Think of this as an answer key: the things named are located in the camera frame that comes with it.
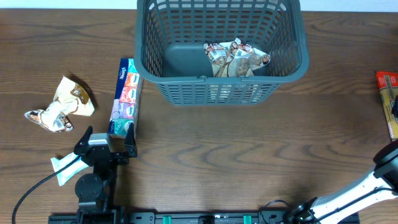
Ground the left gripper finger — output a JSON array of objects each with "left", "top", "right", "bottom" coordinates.
[
  {"left": 73, "top": 126, "right": 93, "bottom": 155},
  {"left": 124, "top": 123, "right": 137, "bottom": 157}
]

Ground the Kleenex tissue multipack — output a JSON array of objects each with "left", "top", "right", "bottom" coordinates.
[{"left": 108, "top": 58, "right": 143, "bottom": 138}]

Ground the cream snack bag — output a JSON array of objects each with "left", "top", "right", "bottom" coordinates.
[
  {"left": 203, "top": 42, "right": 233, "bottom": 78},
  {"left": 24, "top": 77, "right": 95, "bottom": 133},
  {"left": 227, "top": 38, "right": 271, "bottom": 77}
]

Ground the red orange pasta package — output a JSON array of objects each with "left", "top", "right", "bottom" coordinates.
[{"left": 376, "top": 71, "right": 397, "bottom": 141}]

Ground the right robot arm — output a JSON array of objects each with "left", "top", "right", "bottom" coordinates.
[{"left": 286, "top": 141, "right": 397, "bottom": 223}]

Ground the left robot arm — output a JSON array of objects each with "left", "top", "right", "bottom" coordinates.
[{"left": 74, "top": 123, "right": 137, "bottom": 224}]

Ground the white light-blue small packet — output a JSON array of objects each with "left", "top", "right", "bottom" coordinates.
[{"left": 50, "top": 152, "right": 88, "bottom": 186}]

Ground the crumpled cream snack bag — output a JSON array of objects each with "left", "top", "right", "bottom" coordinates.
[{"left": 24, "top": 77, "right": 95, "bottom": 133}]

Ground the grey plastic lattice basket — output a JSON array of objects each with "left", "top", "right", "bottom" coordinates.
[{"left": 134, "top": 0, "right": 309, "bottom": 105}]

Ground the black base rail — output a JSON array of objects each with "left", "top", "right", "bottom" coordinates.
[{"left": 48, "top": 207, "right": 361, "bottom": 224}]

